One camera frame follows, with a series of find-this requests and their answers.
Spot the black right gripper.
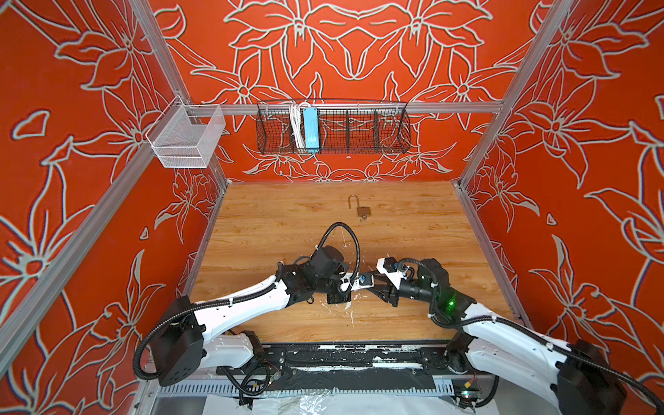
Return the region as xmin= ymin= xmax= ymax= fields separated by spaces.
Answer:
xmin=366 ymin=269 xmax=441 ymax=311

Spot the brass padlock with steel shackle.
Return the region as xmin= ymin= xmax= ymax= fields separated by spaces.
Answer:
xmin=348 ymin=195 xmax=372 ymax=221

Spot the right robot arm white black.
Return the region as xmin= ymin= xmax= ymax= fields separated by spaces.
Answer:
xmin=352 ymin=258 xmax=663 ymax=414

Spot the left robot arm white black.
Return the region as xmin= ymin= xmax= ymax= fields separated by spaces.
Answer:
xmin=132 ymin=222 xmax=361 ymax=387

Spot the light blue box in basket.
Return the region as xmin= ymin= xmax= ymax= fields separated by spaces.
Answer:
xmin=303 ymin=107 xmax=320 ymax=153

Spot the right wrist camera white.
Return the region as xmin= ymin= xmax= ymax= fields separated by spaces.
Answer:
xmin=376 ymin=257 xmax=406 ymax=292

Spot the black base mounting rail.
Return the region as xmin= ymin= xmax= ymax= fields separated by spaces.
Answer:
xmin=215 ymin=341 xmax=494 ymax=394

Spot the black wire wall basket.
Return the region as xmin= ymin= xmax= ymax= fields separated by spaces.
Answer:
xmin=256 ymin=99 xmax=413 ymax=156

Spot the white cable bundle in basket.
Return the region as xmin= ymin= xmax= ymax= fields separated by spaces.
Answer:
xmin=288 ymin=102 xmax=307 ymax=151

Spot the white wire mesh basket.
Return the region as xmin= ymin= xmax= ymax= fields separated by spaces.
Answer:
xmin=146 ymin=95 xmax=227 ymax=169

